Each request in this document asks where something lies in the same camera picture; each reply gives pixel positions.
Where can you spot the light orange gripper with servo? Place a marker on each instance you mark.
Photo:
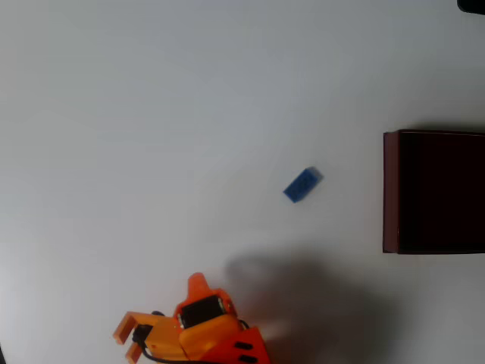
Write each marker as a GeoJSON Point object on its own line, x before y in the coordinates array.
{"type": "Point", "coordinates": [200, 312]}

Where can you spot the small blue block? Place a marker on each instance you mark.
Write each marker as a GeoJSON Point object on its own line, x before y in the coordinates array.
{"type": "Point", "coordinates": [303, 184]}

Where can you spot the dark red box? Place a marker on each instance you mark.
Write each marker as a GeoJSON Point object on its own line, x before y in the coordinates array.
{"type": "Point", "coordinates": [439, 191]}

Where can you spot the black object at corner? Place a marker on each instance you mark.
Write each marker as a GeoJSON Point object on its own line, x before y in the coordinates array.
{"type": "Point", "coordinates": [473, 5]}

